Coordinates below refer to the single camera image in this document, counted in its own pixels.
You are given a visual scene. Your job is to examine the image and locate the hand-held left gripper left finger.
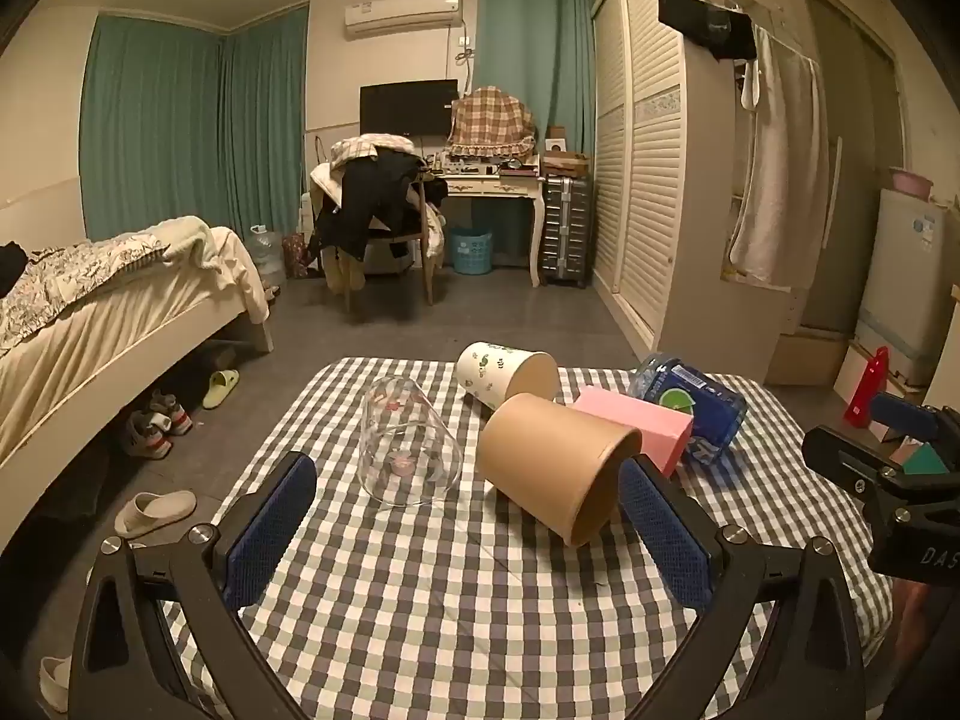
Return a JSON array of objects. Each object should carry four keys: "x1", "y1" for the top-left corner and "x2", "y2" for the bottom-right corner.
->
[{"x1": 66, "y1": 452, "x2": 320, "y2": 720}]

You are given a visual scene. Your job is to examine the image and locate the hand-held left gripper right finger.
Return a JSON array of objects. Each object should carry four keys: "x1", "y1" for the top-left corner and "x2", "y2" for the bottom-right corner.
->
[{"x1": 616, "y1": 456, "x2": 878, "y2": 720}]

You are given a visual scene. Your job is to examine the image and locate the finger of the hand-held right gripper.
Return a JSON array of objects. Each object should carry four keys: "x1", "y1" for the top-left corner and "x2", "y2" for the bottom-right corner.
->
[
  {"x1": 801, "y1": 425, "x2": 905, "y2": 500},
  {"x1": 868, "y1": 390, "x2": 942, "y2": 445}
]

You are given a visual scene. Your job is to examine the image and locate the brown paper cup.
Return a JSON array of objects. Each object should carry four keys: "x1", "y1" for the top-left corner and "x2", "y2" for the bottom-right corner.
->
[{"x1": 478, "y1": 392, "x2": 644, "y2": 547}]

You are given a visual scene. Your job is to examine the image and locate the person's right forearm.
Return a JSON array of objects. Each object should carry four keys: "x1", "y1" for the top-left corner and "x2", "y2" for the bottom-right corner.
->
[{"x1": 889, "y1": 579, "x2": 960, "y2": 720}]

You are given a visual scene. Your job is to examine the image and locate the clear glass cup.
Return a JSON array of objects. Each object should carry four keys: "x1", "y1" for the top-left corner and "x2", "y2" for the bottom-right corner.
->
[{"x1": 361, "y1": 377, "x2": 464, "y2": 508}]

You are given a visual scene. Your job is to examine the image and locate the white printed paper cup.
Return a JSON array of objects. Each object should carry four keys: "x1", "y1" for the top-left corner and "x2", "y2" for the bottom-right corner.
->
[{"x1": 455, "y1": 341, "x2": 560, "y2": 421}]

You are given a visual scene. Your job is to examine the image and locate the red bottle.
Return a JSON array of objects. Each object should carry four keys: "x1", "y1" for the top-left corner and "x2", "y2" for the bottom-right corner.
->
[{"x1": 844, "y1": 346, "x2": 891, "y2": 429}]

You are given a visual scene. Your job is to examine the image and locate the beige slipper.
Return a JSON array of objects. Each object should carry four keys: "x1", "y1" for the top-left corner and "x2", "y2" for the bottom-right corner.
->
[
  {"x1": 114, "y1": 490, "x2": 198, "y2": 539},
  {"x1": 39, "y1": 656, "x2": 74, "y2": 713}
]

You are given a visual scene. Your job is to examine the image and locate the pink box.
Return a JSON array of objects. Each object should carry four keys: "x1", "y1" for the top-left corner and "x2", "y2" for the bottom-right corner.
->
[{"x1": 573, "y1": 388, "x2": 695, "y2": 478}]

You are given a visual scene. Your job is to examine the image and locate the small white fridge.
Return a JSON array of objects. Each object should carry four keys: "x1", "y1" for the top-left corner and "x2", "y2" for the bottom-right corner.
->
[{"x1": 853, "y1": 187, "x2": 960, "y2": 385}]

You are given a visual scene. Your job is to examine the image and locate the blue plastic wipes packet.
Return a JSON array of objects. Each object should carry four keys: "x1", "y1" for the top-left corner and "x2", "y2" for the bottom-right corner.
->
[{"x1": 628, "y1": 352, "x2": 749, "y2": 464}]

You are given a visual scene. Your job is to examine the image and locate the grey sneaker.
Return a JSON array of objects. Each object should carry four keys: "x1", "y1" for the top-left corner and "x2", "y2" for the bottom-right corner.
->
[
  {"x1": 148, "y1": 390, "x2": 194, "y2": 436},
  {"x1": 122, "y1": 409, "x2": 173, "y2": 460}
]

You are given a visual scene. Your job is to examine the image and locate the green slipper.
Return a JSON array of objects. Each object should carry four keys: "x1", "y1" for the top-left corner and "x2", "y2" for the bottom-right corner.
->
[{"x1": 202, "y1": 369, "x2": 241, "y2": 410}]

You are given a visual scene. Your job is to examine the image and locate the checkered tablecloth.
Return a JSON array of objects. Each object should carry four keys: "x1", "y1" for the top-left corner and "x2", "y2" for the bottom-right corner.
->
[{"x1": 161, "y1": 356, "x2": 895, "y2": 720}]

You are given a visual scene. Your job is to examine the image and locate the pink basin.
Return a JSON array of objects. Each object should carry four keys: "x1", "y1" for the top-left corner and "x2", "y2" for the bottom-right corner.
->
[{"x1": 889, "y1": 166, "x2": 934, "y2": 199}]

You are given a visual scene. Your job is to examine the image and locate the bed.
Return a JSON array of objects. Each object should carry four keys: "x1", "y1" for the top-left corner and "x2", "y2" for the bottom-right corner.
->
[{"x1": 0, "y1": 178, "x2": 275, "y2": 470}]

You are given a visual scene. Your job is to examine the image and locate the white towel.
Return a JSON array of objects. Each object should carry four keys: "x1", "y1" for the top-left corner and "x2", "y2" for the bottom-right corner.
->
[{"x1": 729, "y1": 25, "x2": 830, "y2": 287}]

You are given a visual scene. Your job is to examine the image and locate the clear water jug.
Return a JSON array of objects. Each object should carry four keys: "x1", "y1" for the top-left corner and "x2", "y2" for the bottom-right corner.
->
[{"x1": 247, "y1": 224, "x2": 288, "y2": 288}]

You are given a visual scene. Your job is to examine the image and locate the red bag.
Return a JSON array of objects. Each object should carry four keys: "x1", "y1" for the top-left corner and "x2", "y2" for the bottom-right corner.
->
[{"x1": 281, "y1": 232, "x2": 310, "y2": 280}]

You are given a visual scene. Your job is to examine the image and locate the cream duvet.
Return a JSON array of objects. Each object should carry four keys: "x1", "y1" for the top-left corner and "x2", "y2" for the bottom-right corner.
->
[{"x1": 159, "y1": 216, "x2": 271, "y2": 325}]

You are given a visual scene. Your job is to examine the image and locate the silver suitcase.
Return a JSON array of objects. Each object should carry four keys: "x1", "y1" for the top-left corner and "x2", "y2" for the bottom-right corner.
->
[{"x1": 538, "y1": 173, "x2": 594, "y2": 289}]

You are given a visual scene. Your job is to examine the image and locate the floral printed blanket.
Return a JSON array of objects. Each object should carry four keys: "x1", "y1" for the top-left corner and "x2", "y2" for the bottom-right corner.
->
[{"x1": 0, "y1": 232, "x2": 170, "y2": 352}]

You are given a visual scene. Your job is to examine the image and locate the white wardrobe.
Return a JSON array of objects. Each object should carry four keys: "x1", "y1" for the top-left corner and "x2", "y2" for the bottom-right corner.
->
[{"x1": 589, "y1": 0, "x2": 797, "y2": 385}]

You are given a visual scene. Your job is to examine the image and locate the wooden chair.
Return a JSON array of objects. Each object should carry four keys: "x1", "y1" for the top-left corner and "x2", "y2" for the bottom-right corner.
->
[{"x1": 311, "y1": 157, "x2": 445, "y2": 314}]

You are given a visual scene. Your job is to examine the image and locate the blue plastic basket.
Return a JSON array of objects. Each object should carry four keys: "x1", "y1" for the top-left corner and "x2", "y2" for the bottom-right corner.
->
[{"x1": 450, "y1": 228, "x2": 494, "y2": 275}]

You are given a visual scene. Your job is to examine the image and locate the black clothes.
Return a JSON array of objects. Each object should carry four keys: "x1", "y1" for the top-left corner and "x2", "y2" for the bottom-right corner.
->
[{"x1": 304, "y1": 151, "x2": 430, "y2": 265}]

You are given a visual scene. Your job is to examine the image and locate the black cloth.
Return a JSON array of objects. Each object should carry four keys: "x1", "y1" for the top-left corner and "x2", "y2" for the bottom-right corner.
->
[{"x1": 0, "y1": 241, "x2": 31, "y2": 295}]

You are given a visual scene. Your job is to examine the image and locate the white desk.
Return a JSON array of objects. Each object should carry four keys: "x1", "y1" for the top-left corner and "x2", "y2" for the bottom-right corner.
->
[{"x1": 424, "y1": 167, "x2": 547, "y2": 288}]

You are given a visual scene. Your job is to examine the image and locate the plaid cloth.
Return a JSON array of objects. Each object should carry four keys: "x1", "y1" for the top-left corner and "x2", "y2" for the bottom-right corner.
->
[{"x1": 328, "y1": 133, "x2": 419, "y2": 164}]

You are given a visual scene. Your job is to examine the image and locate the teal curtain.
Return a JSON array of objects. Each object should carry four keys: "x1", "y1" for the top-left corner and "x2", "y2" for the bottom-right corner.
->
[
  {"x1": 220, "y1": 5, "x2": 311, "y2": 235},
  {"x1": 80, "y1": 11, "x2": 227, "y2": 247},
  {"x1": 477, "y1": 0, "x2": 595, "y2": 156}
]

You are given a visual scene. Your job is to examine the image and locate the black television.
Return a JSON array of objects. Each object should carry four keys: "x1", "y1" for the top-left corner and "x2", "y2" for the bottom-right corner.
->
[{"x1": 359, "y1": 79, "x2": 460, "y2": 138}]

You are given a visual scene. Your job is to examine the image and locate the plaid ruffled cover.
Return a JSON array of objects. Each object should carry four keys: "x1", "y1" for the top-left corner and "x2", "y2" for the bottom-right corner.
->
[{"x1": 448, "y1": 85, "x2": 540, "y2": 160}]

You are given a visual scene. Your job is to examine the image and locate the white air conditioner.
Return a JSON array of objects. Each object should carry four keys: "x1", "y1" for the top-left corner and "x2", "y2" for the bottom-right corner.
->
[{"x1": 343, "y1": 0, "x2": 463, "y2": 39}]

